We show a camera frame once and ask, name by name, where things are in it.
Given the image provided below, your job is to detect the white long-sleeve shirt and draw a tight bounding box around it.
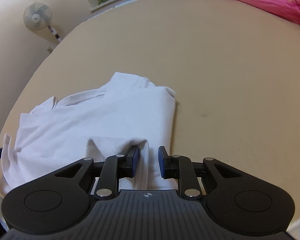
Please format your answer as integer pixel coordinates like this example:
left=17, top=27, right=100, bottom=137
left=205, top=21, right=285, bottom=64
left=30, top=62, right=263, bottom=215
left=1, top=73, right=177, bottom=193

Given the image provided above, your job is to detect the beige mattress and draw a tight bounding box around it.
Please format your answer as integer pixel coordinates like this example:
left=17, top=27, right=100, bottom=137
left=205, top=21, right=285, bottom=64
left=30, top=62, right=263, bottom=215
left=2, top=0, right=300, bottom=231

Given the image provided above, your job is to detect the white standing fan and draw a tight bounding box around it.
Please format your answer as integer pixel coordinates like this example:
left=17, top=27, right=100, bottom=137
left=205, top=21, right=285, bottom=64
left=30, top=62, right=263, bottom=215
left=23, top=2, right=62, bottom=43

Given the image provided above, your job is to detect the wall power socket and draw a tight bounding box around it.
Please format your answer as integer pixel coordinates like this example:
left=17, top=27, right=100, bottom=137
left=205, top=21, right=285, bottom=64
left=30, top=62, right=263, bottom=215
left=47, top=47, right=53, bottom=54

